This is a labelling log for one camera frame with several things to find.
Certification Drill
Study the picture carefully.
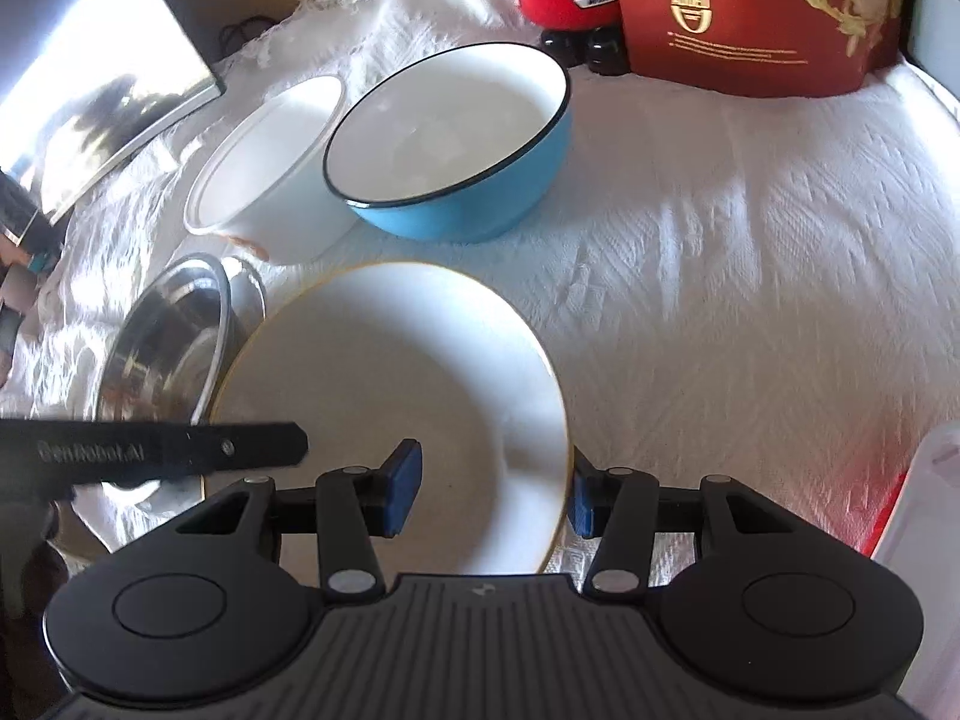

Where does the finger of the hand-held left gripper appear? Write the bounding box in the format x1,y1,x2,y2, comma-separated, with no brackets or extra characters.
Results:
187,424,311,481

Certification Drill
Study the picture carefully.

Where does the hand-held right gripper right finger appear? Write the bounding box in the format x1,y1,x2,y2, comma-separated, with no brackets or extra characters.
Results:
568,465,788,605

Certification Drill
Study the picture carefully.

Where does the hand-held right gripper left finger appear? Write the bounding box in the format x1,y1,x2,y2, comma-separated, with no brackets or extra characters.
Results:
176,439,425,606

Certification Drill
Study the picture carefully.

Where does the white plate with gold rim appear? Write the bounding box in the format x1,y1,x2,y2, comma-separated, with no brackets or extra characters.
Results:
202,262,576,578

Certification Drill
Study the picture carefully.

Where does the stainless steel bowl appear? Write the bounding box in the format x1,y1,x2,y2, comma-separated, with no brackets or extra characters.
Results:
94,251,269,511

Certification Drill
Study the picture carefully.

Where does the white bowl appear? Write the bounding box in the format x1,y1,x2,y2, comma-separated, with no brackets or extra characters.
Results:
184,75,359,265

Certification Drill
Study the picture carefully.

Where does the blue bowl with black rim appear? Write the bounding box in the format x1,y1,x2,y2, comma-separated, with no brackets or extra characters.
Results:
322,41,575,245

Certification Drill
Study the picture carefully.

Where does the white plastic container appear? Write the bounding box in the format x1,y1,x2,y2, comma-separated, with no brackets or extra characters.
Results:
855,420,960,620

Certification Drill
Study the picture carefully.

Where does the dark object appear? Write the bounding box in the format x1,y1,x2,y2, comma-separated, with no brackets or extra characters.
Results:
0,171,67,391

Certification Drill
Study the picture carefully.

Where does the laptop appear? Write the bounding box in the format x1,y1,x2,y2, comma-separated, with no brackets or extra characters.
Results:
0,0,227,224

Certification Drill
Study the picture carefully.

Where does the red gift box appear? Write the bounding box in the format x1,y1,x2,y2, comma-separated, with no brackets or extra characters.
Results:
607,0,922,100

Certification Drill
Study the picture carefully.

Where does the grey furniture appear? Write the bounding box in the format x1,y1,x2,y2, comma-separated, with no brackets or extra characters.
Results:
906,0,960,102

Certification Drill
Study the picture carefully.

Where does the black cable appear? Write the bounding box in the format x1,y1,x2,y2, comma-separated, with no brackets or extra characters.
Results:
219,13,267,55

